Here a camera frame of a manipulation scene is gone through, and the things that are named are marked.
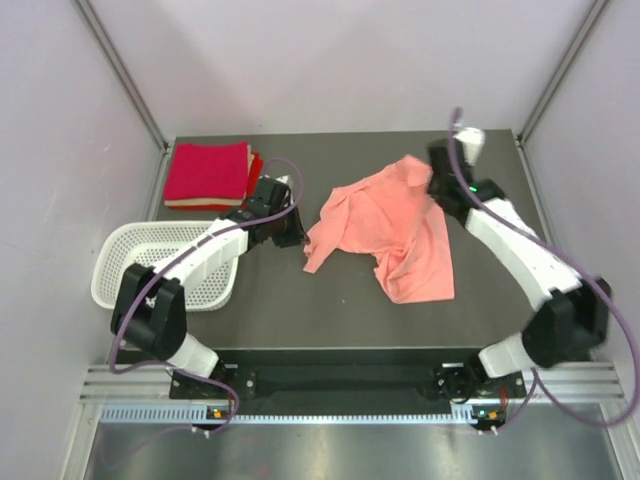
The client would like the folded magenta t-shirt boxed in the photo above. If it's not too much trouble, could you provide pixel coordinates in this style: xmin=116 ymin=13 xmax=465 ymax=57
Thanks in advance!
xmin=163 ymin=142 xmax=250 ymax=202

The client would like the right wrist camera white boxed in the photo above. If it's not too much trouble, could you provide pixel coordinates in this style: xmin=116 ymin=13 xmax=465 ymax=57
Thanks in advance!
xmin=454 ymin=127 xmax=486 ymax=166

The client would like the left aluminium frame post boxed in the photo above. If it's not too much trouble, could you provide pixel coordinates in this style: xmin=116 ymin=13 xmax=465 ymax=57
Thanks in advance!
xmin=69 ymin=0 xmax=170 ymax=151

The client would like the salmon pink t-shirt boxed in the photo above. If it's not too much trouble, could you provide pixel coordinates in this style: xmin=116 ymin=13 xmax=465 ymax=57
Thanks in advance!
xmin=303 ymin=155 xmax=455 ymax=304

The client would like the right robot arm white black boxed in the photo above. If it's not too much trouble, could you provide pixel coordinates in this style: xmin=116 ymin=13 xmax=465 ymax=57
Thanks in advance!
xmin=426 ymin=129 xmax=608 ymax=396

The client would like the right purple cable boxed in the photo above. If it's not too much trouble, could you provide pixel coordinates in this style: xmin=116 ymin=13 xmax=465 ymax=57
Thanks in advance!
xmin=447 ymin=106 xmax=640 ymax=435

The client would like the grey slotted cable duct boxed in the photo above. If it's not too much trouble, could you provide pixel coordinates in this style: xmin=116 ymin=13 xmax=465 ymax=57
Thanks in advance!
xmin=100 ymin=404 xmax=505 ymax=426

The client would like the white perforated plastic basket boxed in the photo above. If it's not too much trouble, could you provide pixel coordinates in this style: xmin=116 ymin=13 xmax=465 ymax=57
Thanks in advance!
xmin=91 ymin=221 xmax=238 ymax=312

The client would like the aluminium frame post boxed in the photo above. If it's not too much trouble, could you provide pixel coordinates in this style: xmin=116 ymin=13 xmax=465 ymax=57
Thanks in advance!
xmin=69 ymin=0 xmax=170 ymax=151
xmin=517 ymin=0 xmax=614 ymax=146

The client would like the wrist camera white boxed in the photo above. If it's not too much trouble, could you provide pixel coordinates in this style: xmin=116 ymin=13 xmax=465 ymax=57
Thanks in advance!
xmin=454 ymin=127 xmax=486 ymax=166
xmin=276 ymin=175 xmax=294 ymax=188

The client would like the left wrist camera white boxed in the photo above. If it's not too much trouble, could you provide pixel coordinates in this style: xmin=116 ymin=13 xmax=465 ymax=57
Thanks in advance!
xmin=276 ymin=175 xmax=294 ymax=188

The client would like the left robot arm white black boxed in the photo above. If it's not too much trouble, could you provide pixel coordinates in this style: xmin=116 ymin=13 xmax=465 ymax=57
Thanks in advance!
xmin=110 ymin=176 xmax=308 ymax=397

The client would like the purple cable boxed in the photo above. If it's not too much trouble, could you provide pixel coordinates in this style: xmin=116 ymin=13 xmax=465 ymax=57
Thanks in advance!
xmin=99 ymin=157 xmax=305 ymax=471
xmin=447 ymin=106 xmax=640 ymax=435

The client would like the folded red t-shirt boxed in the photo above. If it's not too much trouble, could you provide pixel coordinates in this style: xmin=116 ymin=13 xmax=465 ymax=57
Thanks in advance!
xmin=164 ymin=153 xmax=264 ymax=211

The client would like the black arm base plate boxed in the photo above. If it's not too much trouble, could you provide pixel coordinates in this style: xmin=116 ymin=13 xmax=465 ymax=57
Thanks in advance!
xmin=169 ymin=349 xmax=526 ymax=401

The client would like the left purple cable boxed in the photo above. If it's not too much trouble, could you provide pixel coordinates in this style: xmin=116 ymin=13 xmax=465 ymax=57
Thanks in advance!
xmin=99 ymin=157 xmax=305 ymax=471

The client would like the right aluminium frame post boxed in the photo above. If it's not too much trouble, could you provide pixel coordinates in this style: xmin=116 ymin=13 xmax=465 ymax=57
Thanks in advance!
xmin=517 ymin=0 xmax=614 ymax=146

